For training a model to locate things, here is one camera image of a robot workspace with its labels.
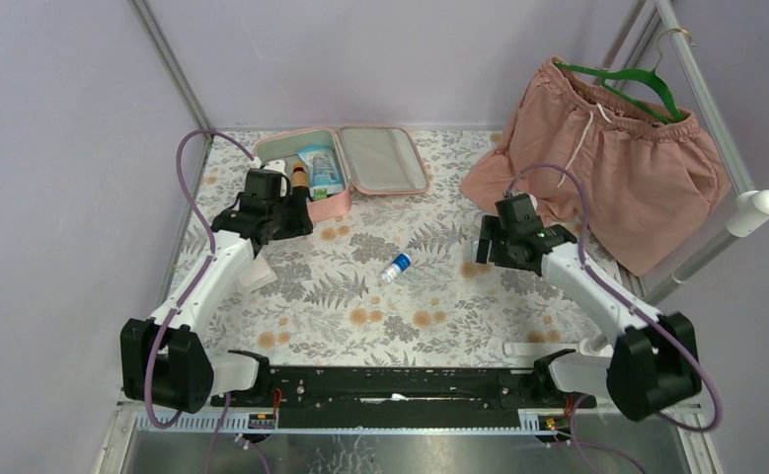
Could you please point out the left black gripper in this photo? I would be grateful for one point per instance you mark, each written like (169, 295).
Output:
(290, 213)

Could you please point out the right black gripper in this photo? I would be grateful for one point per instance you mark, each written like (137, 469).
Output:
(491, 229)

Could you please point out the brown bottle orange cap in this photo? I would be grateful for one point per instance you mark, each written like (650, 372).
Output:
(299, 180)

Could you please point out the white bottle green label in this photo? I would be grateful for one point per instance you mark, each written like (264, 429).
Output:
(276, 165)

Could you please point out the blue white pouch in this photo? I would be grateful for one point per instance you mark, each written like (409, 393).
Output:
(323, 168)

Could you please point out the pink medicine kit case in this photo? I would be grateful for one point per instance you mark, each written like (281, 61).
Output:
(371, 160)

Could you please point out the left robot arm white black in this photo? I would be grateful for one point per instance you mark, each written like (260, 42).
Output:
(163, 361)

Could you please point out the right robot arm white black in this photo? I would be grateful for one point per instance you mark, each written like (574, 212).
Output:
(643, 361)

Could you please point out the white gauze packet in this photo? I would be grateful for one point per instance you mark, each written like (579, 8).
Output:
(255, 275)

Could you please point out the white bottle blue label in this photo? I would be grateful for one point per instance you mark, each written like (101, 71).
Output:
(395, 268)

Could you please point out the pink shorts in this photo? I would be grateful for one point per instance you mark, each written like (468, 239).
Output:
(584, 152)

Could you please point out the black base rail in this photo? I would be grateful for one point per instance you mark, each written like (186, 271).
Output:
(402, 398)

